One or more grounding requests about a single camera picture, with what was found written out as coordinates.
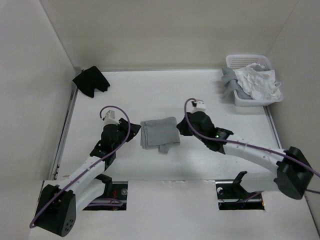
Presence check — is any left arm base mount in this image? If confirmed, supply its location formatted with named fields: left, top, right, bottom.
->
left=83, top=174, right=128, bottom=211

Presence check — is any folded black tank top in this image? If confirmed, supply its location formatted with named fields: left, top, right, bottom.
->
left=72, top=66, right=111, bottom=98

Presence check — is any grey tank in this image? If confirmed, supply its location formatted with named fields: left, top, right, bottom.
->
left=140, top=116, right=181, bottom=154
left=221, top=66, right=251, bottom=100

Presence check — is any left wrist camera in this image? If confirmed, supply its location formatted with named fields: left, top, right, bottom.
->
left=103, top=110, right=119, bottom=126

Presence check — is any white plastic basket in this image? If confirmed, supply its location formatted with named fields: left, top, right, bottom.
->
left=225, top=54, right=284, bottom=107

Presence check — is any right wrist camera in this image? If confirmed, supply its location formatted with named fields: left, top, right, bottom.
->
left=191, top=99, right=207, bottom=113

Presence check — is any white tank top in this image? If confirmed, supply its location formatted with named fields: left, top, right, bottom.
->
left=234, top=63, right=282, bottom=101

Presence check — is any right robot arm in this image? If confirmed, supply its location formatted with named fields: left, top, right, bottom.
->
left=176, top=111, right=314, bottom=200

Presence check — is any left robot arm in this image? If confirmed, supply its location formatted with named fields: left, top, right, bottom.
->
left=30, top=118, right=141, bottom=237

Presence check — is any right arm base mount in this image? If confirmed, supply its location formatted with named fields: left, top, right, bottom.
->
left=215, top=171, right=265, bottom=211

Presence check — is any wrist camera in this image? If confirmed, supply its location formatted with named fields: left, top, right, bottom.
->
left=103, top=110, right=119, bottom=126
left=191, top=99, right=207, bottom=113

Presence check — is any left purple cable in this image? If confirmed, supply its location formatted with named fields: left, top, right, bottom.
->
left=29, top=106, right=131, bottom=229

